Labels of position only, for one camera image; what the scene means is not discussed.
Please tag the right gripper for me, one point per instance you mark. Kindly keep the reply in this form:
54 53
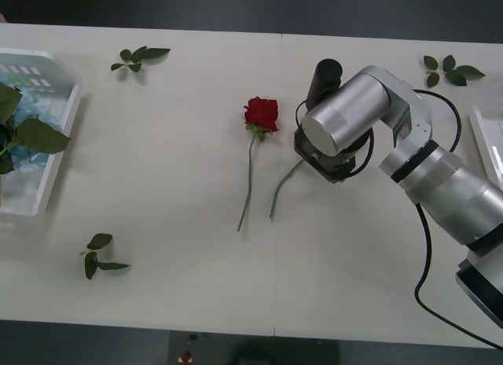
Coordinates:
334 168

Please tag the red rose with leaves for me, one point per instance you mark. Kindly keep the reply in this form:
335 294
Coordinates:
281 184

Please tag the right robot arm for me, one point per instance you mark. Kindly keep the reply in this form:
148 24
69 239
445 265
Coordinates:
346 113

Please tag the red rose bare stem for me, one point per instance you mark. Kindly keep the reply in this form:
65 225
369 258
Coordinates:
261 113

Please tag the loose green leaf twig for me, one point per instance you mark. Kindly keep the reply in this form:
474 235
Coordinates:
456 76
91 264
139 54

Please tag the shallow white plastic box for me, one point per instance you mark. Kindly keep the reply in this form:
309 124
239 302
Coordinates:
59 117

